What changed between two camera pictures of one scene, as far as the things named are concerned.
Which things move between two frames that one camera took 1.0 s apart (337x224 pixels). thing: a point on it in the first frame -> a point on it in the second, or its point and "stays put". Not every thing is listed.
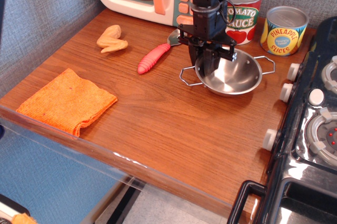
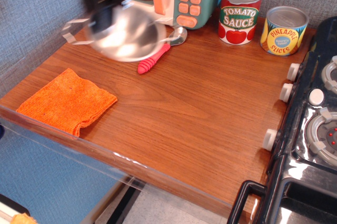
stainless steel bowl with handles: (232, 77) -> (137, 34)
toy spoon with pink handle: (149, 60) stays put
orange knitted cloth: (68, 101) stays put
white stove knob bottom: (269, 139) stays put
